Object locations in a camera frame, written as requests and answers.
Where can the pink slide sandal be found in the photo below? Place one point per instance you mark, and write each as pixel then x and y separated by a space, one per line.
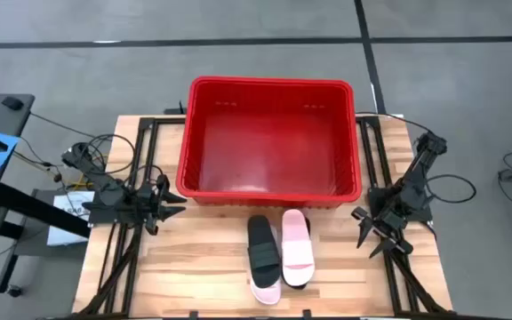
pixel 266 294
pixel 297 235

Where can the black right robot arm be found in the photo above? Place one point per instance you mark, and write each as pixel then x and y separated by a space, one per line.
pixel 416 173

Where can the small black device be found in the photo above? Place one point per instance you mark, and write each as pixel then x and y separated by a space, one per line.
pixel 177 110

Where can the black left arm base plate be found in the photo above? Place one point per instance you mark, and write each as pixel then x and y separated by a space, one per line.
pixel 100 218

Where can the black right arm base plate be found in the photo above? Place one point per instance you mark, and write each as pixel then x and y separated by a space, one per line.
pixel 377 195

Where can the red plastic bin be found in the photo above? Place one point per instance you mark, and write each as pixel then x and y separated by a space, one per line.
pixel 269 155

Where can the small black bracket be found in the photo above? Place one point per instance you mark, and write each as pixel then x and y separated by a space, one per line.
pixel 306 314
pixel 193 314

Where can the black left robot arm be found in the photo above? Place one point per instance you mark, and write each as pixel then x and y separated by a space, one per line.
pixel 105 186

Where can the black aluminium rail frame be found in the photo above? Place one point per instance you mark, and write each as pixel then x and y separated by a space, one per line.
pixel 391 277
pixel 167 121

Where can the grey desk foot plate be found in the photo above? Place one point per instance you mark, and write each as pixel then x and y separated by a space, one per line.
pixel 34 240

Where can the black computer mouse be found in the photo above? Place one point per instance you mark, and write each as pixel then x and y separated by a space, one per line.
pixel 12 103

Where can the black desk frame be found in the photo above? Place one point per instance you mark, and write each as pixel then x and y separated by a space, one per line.
pixel 38 206

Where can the black slide sandal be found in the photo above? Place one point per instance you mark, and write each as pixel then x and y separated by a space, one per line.
pixel 294 286
pixel 262 240

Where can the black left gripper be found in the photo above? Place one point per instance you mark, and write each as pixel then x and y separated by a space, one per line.
pixel 153 204

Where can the white paper sheet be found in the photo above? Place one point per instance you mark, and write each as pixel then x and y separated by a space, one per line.
pixel 67 231

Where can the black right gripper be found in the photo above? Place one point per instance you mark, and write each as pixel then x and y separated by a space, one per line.
pixel 389 220

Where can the black caster wheel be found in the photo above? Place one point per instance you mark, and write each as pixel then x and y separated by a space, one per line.
pixel 14 291

